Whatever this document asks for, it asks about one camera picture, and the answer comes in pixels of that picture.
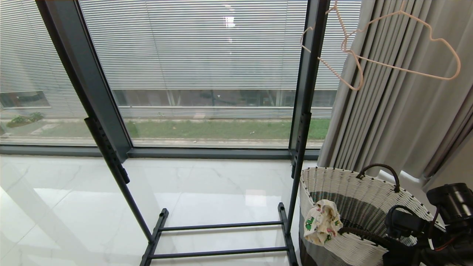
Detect pink clothes hanger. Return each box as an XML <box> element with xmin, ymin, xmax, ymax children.
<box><xmin>340</xmin><ymin>0</ymin><xmax>462</xmax><ymax>81</ymax></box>
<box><xmin>300</xmin><ymin>0</ymin><xmax>365</xmax><ymax>91</ymax></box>

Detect black clothes rack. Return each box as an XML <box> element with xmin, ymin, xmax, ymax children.
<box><xmin>35</xmin><ymin>0</ymin><xmax>331</xmax><ymax>266</ymax></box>

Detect white laundry basket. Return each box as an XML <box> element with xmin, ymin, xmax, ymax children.
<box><xmin>299</xmin><ymin>163</ymin><xmax>446</xmax><ymax>266</ymax></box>

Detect window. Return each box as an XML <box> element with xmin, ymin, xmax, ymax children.
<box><xmin>0</xmin><ymin>0</ymin><xmax>363</xmax><ymax>160</ymax></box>

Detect cream printed garment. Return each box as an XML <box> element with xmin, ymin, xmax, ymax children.
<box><xmin>304</xmin><ymin>199</ymin><xmax>343</xmax><ymax>246</ymax></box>

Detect beige curtain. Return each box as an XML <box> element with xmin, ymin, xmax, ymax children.
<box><xmin>318</xmin><ymin>0</ymin><xmax>473</xmax><ymax>189</ymax></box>

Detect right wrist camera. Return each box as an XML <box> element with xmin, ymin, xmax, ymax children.
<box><xmin>384</xmin><ymin>205</ymin><xmax>431</xmax><ymax>241</ymax></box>

